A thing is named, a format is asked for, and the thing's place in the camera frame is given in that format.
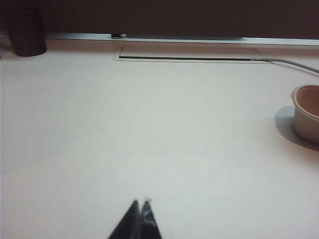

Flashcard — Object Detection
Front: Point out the table cable hatch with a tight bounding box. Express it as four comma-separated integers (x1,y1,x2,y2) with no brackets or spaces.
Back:
112,44,274,65

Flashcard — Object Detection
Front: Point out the beige paper lunch box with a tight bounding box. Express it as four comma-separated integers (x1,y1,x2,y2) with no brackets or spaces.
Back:
291,84,319,145

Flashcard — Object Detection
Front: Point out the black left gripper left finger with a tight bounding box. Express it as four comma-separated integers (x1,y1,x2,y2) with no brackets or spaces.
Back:
107,199,141,239

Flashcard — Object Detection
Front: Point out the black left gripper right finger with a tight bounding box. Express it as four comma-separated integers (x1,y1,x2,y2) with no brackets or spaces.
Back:
139,196,164,239

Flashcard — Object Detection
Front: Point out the grey table cable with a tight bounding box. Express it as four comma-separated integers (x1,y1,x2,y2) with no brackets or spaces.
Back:
253,57,319,77

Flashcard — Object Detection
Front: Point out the brown desk partition panel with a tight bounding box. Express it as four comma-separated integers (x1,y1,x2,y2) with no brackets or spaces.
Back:
0,0,319,40

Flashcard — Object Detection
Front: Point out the black cylindrical container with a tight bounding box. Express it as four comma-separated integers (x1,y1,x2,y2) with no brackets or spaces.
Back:
0,6,48,58

